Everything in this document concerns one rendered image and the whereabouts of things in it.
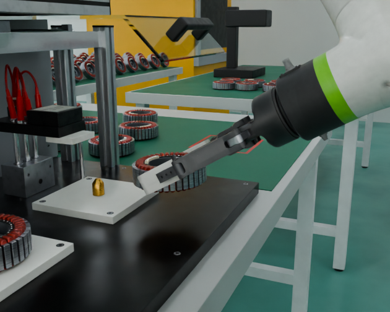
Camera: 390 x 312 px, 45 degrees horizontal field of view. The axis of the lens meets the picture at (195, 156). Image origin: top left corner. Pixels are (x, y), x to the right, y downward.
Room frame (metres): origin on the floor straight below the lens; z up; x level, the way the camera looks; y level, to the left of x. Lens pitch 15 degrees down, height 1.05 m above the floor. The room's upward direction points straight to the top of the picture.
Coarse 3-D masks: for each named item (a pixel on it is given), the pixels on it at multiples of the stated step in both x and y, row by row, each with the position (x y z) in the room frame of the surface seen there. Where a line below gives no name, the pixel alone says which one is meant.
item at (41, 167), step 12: (12, 168) 0.76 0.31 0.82; (24, 168) 0.75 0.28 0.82; (36, 168) 0.78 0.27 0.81; (48, 168) 0.80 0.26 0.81; (12, 180) 0.76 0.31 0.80; (24, 180) 0.75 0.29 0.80; (36, 180) 0.77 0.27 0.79; (48, 180) 0.80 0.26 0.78; (12, 192) 0.76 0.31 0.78; (24, 192) 0.75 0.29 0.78; (36, 192) 0.77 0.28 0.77
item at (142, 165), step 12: (144, 156) 0.71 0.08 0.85; (156, 156) 0.71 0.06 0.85; (168, 156) 0.72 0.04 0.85; (180, 156) 0.71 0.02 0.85; (132, 168) 0.67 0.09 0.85; (144, 168) 0.65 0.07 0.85; (204, 168) 0.67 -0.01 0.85; (180, 180) 0.63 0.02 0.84; (192, 180) 0.64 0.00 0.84; (204, 180) 0.66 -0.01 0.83; (156, 192) 0.64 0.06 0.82
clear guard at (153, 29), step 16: (0, 16) 0.72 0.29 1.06; (16, 16) 0.71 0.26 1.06; (32, 16) 0.70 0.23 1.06; (48, 16) 0.69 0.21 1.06; (64, 16) 0.68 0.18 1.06; (80, 16) 0.67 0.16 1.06; (96, 16) 0.66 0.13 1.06; (112, 16) 0.65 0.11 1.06; (128, 16) 0.65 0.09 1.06; (144, 16) 0.69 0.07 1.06; (144, 32) 0.64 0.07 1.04; (160, 32) 0.68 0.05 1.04; (160, 48) 0.64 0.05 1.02; (176, 48) 0.68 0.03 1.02; (192, 48) 0.73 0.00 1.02; (208, 48) 0.78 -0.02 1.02
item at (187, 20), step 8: (176, 24) 0.68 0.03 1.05; (184, 24) 0.68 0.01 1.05; (192, 24) 0.69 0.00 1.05; (200, 24) 0.72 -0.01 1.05; (208, 24) 0.75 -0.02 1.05; (168, 32) 0.69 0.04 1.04; (176, 32) 0.68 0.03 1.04; (184, 32) 0.69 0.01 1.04; (192, 32) 0.77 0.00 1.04; (200, 32) 0.77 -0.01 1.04; (208, 32) 0.78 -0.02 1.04; (176, 40) 0.69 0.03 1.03
